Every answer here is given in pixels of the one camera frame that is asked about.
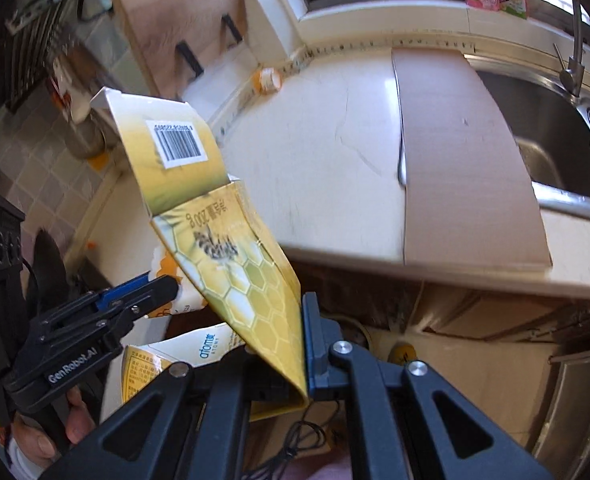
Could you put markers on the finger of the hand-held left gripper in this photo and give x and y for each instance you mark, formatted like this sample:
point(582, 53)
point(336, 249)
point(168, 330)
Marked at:
point(125, 290)
point(75, 360)

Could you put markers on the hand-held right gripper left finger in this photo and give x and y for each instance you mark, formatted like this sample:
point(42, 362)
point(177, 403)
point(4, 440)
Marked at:
point(262, 385)

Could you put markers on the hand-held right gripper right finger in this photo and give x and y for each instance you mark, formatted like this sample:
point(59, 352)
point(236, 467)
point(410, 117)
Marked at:
point(311, 350)

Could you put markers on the white orange paper piece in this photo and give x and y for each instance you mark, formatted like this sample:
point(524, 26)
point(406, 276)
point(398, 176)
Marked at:
point(190, 300)

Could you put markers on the yellow white carton box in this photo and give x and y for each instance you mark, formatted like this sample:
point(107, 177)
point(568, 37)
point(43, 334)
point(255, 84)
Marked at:
point(215, 210)

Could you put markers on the person's left forearm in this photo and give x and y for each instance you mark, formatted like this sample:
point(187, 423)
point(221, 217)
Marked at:
point(25, 470)

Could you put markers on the person's left hand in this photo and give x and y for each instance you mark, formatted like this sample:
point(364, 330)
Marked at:
point(37, 442)

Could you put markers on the black wok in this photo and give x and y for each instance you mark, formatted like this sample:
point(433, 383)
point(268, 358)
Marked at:
point(50, 265)

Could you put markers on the brown wooden cabinet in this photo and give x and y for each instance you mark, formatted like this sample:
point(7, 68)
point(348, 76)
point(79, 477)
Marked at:
point(355, 280)

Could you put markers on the small yellow object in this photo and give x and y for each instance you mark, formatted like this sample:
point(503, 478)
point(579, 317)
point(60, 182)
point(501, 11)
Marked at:
point(406, 353)

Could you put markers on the metal mesh strainer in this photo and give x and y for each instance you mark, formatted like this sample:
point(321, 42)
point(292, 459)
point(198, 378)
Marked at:
point(85, 142)

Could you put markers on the white rice paddle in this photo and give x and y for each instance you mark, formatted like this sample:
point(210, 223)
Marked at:
point(72, 95)

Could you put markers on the white board stand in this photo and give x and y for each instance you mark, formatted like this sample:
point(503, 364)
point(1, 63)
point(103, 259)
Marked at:
point(225, 80)

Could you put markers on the brown cardboard sheet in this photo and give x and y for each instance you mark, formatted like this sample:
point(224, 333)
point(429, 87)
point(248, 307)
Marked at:
point(455, 160)

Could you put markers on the orange paper cup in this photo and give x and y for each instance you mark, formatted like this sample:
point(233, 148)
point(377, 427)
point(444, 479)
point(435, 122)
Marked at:
point(267, 81)

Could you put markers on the wooden cutting board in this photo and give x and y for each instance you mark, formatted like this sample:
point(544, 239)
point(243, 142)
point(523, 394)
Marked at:
point(175, 15)

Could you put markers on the stainless steel sink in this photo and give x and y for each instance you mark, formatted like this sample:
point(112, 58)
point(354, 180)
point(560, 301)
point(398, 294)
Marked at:
point(540, 125)

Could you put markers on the metal faucet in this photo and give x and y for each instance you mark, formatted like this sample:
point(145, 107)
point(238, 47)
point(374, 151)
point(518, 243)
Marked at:
point(572, 75)

